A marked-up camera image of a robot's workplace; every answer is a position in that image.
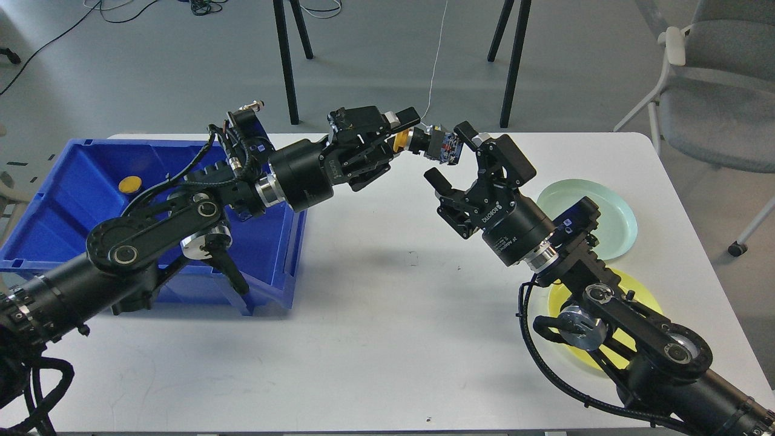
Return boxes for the yellow plate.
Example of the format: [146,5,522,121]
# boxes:
[548,266,664,371]

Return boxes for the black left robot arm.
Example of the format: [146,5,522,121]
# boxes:
[2,101,421,435]

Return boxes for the black tripod legs right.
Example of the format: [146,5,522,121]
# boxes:
[487,1,532,128]

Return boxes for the black tripod legs left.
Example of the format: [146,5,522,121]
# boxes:
[272,0,315,125]

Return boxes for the black floor cables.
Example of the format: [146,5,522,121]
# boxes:
[0,0,343,97]

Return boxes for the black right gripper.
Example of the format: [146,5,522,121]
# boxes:
[424,121,555,266]

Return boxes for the blue plastic storage bin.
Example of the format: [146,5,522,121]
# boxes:
[2,140,306,315]

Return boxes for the yellow push button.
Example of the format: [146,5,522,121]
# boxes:
[118,176,143,195]
[388,126,464,165]

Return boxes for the grey office chair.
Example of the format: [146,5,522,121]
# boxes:
[614,0,775,257]

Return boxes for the black tripod legs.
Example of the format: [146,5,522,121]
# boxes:
[272,0,315,125]
[487,1,532,128]

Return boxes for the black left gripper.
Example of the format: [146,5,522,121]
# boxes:
[254,107,420,213]

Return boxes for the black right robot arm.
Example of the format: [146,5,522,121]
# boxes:
[406,122,773,435]

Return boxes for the light green plate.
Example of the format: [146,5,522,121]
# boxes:
[535,179,638,260]

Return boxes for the white cable with plug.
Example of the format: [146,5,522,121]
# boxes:
[420,0,450,131]

